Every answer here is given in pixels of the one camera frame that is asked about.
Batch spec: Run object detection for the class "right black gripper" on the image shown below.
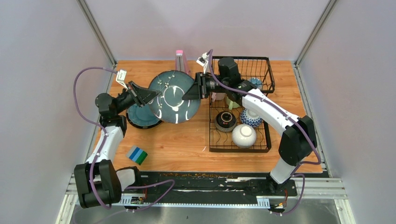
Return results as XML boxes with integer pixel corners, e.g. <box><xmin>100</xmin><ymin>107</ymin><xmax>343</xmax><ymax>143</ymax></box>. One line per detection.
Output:
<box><xmin>182</xmin><ymin>72</ymin><xmax>228</xmax><ymax>100</ymax></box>

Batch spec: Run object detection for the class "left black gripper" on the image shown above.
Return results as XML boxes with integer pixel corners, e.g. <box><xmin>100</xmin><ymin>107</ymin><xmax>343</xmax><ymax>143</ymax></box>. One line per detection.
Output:
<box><xmin>115</xmin><ymin>81</ymin><xmax>161</xmax><ymax>115</ymax></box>

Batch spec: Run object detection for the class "pink mug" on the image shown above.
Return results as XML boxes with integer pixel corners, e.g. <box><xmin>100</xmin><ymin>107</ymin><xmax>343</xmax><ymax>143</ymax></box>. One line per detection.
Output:
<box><xmin>211</xmin><ymin>92</ymin><xmax>226</xmax><ymax>102</ymax></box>

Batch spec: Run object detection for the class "dark blue floral plate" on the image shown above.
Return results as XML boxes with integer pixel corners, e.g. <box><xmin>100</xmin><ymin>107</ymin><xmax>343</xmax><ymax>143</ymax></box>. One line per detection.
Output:
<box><xmin>148</xmin><ymin>70</ymin><xmax>201</xmax><ymax>124</ymax></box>

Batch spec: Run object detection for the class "pink metronome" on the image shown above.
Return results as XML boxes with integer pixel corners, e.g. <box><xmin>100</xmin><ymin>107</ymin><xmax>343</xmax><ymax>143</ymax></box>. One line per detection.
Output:
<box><xmin>175</xmin><ymin>50</ymin><xmax>191</xmax><ymax>75</ymax></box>

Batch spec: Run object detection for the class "green handled cream mug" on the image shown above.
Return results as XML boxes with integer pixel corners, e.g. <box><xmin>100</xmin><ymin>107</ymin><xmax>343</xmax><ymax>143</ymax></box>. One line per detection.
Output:
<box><xmin>226</xmin><ymin>96</ymin><xmax>240</xmax><ymax>110</ymax></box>

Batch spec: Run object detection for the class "black gold patterned bowl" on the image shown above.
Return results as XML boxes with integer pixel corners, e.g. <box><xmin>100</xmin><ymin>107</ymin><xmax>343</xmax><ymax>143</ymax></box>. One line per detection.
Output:
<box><xmin>214</xmin><ymin>111</ymin><xmax>237</xmax><ymax>133</ymax></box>

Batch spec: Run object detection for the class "black wire dish rack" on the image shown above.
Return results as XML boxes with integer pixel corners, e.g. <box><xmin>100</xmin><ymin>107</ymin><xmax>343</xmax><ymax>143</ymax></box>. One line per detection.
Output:
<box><xmin>208</xmin><ymin>56</ymin><xmax>275</xmax><ymax>153</ymax></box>

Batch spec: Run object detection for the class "red patterned bowl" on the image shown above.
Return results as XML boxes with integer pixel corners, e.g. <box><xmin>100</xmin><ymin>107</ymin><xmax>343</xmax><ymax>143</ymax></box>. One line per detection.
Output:
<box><xmin>240</xmin><ymin>108</ymin><xmax>263</xmax><ymax>128</ymax></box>

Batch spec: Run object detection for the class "blue mug yellow inside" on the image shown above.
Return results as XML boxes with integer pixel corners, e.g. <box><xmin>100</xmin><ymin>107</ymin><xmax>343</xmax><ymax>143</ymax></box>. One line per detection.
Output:
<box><xmin>249</xmin><ymin>77</ymin><xmax>263</xmax><ymax>90</ymax></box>

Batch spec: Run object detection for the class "white patterned bowl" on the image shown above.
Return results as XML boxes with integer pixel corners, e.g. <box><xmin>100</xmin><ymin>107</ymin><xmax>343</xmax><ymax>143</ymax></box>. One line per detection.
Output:
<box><xmin>232</xmin><ymin>124</ymin><xmax>257</xmax><ymax>148</ymax></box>

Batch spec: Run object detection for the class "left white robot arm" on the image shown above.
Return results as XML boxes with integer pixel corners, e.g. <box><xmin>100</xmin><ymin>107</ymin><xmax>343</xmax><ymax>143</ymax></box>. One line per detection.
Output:
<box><xmin>74</xmin><ymin>81</ymin><xmax>161</xmax><ymax>209</ymax></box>

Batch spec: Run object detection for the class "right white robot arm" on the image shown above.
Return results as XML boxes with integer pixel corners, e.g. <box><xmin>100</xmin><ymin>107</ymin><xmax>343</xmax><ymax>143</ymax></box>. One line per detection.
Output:
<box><xmin>183</xmin><ymin>55</ymin><xmax>320</xmax><ymax>195</ymax></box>

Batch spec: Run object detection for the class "teal middle plate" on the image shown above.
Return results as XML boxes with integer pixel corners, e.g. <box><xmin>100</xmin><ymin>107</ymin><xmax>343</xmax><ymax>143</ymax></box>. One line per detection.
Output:
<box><xmin>126</xmin><ymin>105</ymin><xmax>162</xmax><ymax>129</ymax></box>

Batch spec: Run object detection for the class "black bottom plate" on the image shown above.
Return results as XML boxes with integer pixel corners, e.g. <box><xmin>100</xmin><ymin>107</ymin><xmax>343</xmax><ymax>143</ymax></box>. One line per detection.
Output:
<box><xmin>126</xmin><ymin>112</ymin><xmax>162</xmax><ymax>129</ymax></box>

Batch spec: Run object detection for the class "blue green striped block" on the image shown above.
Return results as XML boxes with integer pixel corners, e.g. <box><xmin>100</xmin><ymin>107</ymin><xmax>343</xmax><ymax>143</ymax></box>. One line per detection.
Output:
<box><xmin>126</xmin><ymin>146</ymin><xmax>148</xmax><ymax>165</ymax></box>

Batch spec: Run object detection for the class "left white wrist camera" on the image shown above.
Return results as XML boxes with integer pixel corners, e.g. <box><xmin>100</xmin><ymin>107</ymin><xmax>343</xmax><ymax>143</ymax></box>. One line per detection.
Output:
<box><xmin>116</xmin><ymin>70</ymin><xmax>128</xmax><ymax>90</ymax></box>

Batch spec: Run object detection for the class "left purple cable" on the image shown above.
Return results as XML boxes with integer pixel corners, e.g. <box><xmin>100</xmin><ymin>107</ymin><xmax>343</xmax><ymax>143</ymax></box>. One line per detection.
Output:
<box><xmin>73</xmin><ymin>66</ymin><xmax>176</xmax><ymax>214</ymax></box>

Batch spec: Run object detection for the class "purple cable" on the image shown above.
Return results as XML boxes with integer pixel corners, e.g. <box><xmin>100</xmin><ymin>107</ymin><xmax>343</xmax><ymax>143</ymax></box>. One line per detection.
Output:
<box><xmin>206</xmin><ymin>49</ymin><xmax>322</xmax><ymax>216</ymax></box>
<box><xmin>73</xmin><ymin>66</ymin><xmax>176</xmax><ymax>214</ymax></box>

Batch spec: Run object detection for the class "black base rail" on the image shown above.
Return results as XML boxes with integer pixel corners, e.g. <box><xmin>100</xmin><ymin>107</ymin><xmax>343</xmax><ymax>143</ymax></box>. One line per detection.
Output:
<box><xmin>129</xmin><ymin>172</ymin><xmax>297</xmax><ymax>204</ymax></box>

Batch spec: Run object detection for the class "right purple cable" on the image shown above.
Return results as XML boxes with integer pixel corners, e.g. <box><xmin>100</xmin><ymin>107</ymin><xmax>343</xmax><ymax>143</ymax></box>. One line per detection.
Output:
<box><xmin>206</xmin><ymin>49</ymin><xmax>322</xmax><ymax>216</ymax></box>

